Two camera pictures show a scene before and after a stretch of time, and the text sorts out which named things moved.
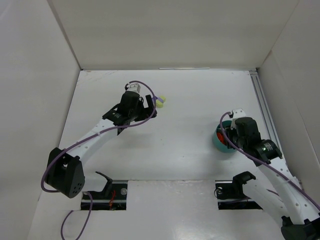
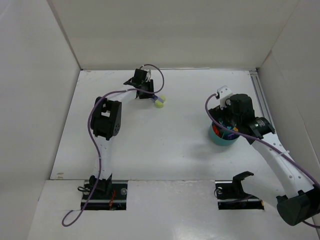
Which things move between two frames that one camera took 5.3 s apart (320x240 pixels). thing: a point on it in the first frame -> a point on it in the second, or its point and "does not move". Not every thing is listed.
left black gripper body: (146, 107) -> (149, 90)
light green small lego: (163, 98) does not move
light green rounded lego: (159, 104) does not move
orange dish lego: (221, 137) -> (216, 132)
